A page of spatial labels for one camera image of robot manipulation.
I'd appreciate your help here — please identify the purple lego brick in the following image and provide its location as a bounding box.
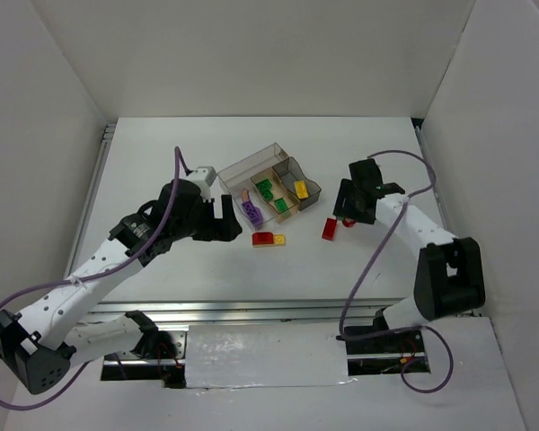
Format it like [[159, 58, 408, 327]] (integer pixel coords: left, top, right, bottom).
[[242, 202, 264, 227]]

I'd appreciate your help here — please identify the small green lego brick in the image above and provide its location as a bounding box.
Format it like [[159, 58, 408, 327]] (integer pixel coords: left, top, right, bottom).
[[261, 190, 274, 201]]

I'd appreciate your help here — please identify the yellow curved lego brick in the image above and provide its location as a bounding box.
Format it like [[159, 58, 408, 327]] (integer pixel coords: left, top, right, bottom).
[[294, 180, 309, 200]]

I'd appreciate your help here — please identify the green lego plate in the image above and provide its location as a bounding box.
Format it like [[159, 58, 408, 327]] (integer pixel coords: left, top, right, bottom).
[[274, 198, 288, 214]]

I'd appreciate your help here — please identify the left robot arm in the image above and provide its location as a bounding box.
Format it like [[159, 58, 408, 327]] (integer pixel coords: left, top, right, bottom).
[[0, 180, 243, 395]]

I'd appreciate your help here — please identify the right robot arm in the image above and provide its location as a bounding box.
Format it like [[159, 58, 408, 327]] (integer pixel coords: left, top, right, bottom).
[[333, 158, 486, 340]]

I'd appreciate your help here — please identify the red arch lego brick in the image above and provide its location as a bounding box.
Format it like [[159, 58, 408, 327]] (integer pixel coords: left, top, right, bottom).
[[252, 232, 274, 247]]

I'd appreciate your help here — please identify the clear small container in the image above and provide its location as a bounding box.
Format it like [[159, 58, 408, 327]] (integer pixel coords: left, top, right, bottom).
[[232, 187, 278, 231]]

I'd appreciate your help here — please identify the clear smoky container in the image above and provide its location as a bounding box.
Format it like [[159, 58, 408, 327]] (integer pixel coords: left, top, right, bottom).
[[217, 143, 289, 195]]

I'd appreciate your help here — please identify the yellow flat lego plate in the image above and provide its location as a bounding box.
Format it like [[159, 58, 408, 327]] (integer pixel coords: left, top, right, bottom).
[[272, 234, 287, 246]]

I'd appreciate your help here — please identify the dark grey container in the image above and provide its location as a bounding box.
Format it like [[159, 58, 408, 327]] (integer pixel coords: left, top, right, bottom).
[[272, 157, 322, 211]]

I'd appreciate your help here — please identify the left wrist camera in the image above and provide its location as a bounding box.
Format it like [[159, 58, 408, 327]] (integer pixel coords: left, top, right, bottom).
[[186, 166, 216, 189]]

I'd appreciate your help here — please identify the aluminium rail frame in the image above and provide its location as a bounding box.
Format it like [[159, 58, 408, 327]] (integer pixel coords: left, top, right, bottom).
[[72, 117, 428, 322]]

